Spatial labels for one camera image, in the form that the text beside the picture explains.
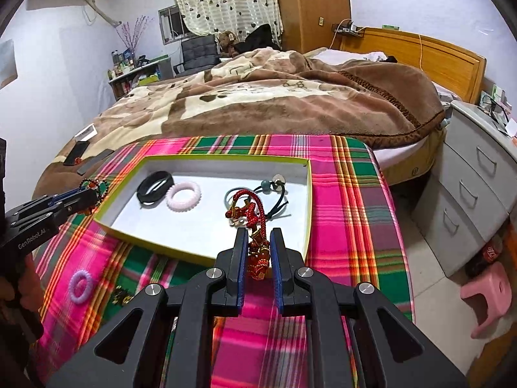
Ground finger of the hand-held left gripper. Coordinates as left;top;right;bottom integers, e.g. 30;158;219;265
46;188;85;207
60;191;100;217

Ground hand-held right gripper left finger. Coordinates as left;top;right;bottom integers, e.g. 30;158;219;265
48;227;249;388

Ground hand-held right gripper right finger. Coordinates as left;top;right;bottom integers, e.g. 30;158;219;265
270;227;469;388

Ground colourful beaded bracelet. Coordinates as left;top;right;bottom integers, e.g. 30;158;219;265
79;178;109;216

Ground black wrist band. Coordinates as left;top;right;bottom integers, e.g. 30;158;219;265
136;170;174;206

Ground red braided bracelet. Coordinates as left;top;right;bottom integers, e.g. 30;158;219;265
226;193;271;280

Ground yellow cardboard box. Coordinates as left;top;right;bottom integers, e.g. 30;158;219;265
94;154;313;263

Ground white spiral hair tie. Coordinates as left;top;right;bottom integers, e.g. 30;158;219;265
166;182;202;213

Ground black hair tie teal bead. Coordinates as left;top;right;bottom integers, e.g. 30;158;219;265
254;174;291;216

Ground person's left hand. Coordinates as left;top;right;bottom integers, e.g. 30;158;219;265
0;259;41;304

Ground dark flat card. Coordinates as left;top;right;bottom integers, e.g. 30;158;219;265
77;149;116;174

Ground black phone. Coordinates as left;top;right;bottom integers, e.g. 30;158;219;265
63;141;90;166

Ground white flat box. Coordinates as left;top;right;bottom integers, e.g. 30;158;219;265
65;124;98;143

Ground pink green plaid cloth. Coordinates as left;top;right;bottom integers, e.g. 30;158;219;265
34;134;415;388

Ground white desk with bottles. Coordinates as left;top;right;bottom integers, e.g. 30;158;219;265
108;54;172;100

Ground brown patterned blanket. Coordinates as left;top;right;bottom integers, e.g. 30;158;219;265
32;48;445;195

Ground bed mattress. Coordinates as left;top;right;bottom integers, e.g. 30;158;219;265
374;127;445;187

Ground purple flower branches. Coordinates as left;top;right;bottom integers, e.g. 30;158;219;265
115;15;148;55

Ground black chair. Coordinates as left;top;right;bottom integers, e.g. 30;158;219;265
174;34;221;75

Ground white wrapped pipe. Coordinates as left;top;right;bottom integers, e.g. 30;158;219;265
79;0;122;25

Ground window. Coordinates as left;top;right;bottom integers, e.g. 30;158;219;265
157;5;190;45

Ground pink plastic stool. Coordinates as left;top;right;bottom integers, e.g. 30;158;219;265
460;262;513;339

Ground red soda bottles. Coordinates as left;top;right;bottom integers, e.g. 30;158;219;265
464;238;501;277

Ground grey nightstand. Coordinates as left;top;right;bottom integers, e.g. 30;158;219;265
412;100;517;277

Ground brown teddy bear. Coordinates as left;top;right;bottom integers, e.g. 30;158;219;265
216;30;239;58

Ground white pillow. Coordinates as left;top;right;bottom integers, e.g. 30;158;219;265
305;48;388;65

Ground black clothing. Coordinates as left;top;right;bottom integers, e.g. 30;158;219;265
236;23;281;54

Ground heart print curtain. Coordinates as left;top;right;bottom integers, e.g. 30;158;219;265
169;0;283;45

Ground wooden bed headboard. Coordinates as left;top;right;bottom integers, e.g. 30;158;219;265
339;26;487;103

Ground wooden wardrobe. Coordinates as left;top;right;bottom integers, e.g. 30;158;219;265
272;0;351;53

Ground clutter on nightstand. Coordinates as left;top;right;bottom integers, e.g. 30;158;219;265
479;85;517;134

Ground purple spiral hair tie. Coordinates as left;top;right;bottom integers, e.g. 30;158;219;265
68;269;95;304

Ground gold chain necklace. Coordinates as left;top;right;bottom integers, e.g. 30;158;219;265
111;286;136;307

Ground wall shelf with power strip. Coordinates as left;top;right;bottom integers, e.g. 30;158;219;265
331;22;366;37

